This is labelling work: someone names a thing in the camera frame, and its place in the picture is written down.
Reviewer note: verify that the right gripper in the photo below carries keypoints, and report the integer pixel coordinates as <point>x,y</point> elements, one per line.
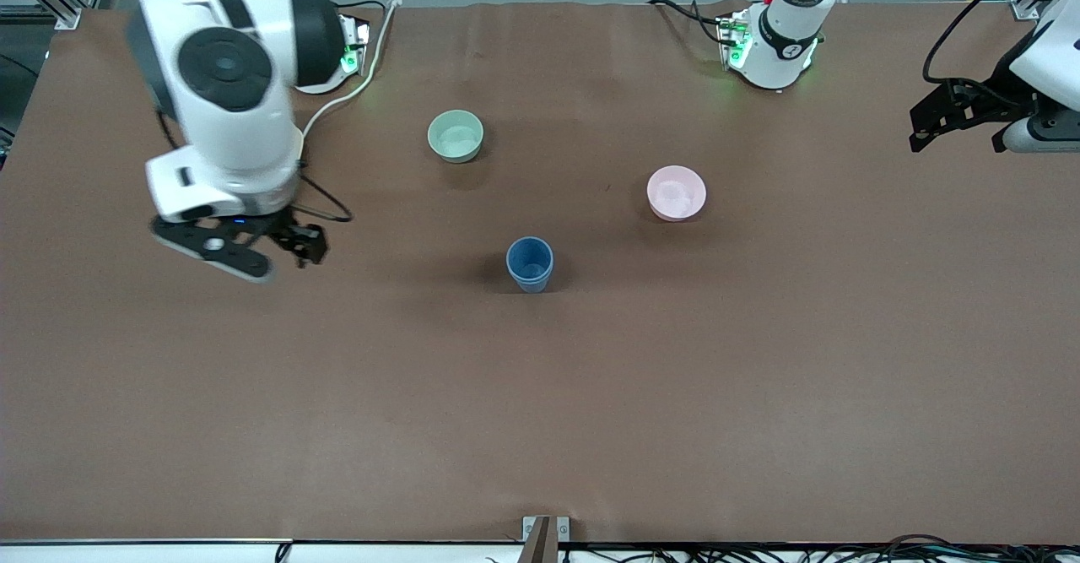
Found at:
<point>283,227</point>

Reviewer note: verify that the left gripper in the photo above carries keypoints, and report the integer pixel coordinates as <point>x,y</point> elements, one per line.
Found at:
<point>985,104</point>

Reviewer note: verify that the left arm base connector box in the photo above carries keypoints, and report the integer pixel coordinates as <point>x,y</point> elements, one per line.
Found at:
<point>732,40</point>

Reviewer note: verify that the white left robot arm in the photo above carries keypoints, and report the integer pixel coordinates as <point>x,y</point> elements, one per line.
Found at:
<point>785,48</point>

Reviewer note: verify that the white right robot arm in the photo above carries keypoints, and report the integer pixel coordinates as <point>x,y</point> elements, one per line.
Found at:
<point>228,65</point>

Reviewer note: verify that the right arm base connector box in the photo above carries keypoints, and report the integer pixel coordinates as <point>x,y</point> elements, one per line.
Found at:
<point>354,44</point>

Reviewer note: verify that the mint green bowl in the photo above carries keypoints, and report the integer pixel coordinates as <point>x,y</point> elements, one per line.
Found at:
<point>456,137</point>

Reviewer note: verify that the pink bowl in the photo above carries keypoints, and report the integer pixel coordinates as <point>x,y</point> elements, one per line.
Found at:
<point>677,193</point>

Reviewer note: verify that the metal bracket with brown post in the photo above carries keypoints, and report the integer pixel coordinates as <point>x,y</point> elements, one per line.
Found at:
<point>544,538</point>

